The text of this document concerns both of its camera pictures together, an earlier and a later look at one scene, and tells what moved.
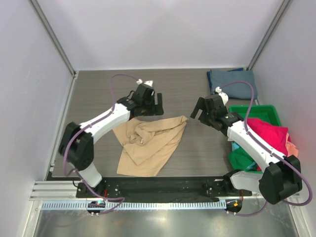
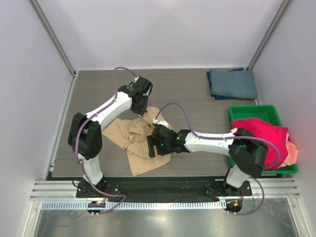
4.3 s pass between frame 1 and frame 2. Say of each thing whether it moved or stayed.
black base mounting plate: stayed
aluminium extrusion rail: stayed
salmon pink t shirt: stayed
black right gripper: moved
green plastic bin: stayed
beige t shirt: moved
